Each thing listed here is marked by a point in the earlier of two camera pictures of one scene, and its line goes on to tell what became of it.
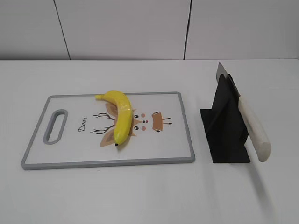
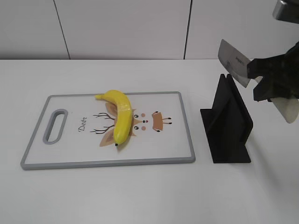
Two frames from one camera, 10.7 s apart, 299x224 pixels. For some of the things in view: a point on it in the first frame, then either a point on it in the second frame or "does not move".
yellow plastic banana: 124,115 does not move
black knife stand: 225,125 does not move
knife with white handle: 260,143 -> 236,62
